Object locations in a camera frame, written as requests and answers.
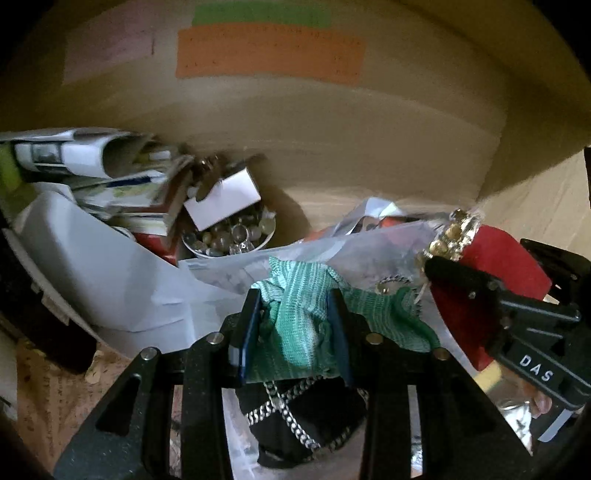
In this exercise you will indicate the green paper sheet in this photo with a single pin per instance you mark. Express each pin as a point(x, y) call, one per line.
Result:
point(258, 14)

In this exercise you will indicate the silver foil wrapper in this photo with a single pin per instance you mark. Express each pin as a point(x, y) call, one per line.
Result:
point(519, 422)

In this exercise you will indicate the pile of papers and booklets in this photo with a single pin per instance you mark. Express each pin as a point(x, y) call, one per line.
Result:
point(83, 157)

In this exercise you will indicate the black box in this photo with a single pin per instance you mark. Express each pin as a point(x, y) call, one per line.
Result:
point(41, 323)

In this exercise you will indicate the orange paper sheet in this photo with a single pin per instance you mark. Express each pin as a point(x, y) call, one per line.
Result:
point(268, 55)

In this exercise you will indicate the red fabric pouch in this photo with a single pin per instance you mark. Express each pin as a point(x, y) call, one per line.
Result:
point(503, 258)

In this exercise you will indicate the white plastic sheet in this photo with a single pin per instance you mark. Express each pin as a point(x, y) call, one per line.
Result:
point(92, 272)

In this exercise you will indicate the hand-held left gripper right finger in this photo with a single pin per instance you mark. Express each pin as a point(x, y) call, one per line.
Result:
point(339, 344)

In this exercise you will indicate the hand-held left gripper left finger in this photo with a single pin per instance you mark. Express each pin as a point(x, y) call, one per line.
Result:
point(246, 334)

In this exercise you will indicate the green knitted cloth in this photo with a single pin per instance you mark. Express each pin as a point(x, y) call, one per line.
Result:
point(295, 318)

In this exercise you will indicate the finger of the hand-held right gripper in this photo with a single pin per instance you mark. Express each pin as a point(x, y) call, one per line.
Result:
point(461, 279)
point(558, 265)

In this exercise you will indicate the pink paper sheet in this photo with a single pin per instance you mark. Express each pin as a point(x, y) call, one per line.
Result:
point(111, 46)

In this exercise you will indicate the white card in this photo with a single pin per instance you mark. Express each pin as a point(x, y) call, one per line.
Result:
point(221, 198)

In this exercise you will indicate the red box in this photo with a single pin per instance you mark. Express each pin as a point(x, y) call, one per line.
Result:
point(157, 247)

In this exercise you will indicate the person's right hand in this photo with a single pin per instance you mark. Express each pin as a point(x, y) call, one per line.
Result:
point(541, 404)

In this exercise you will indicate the white bowl of glass beads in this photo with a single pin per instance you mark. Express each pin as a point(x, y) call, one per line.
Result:
point(231, 240)

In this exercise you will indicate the clear plastic bag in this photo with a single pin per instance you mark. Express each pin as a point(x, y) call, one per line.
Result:
point(360, 249)

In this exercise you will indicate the gold bead ornament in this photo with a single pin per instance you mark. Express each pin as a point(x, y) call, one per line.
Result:
point(450, 240)

